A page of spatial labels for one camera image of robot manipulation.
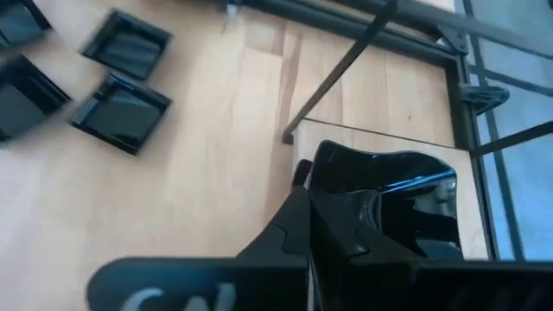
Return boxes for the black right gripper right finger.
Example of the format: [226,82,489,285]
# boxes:
[308,202,553,311]

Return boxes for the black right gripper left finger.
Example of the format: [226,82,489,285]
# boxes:
[86,158,313,311]

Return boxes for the black metal wooden rack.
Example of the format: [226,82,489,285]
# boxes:
[282,0,399,145]

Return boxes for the black frame foot bracket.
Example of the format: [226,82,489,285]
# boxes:
[459,84,512,116]

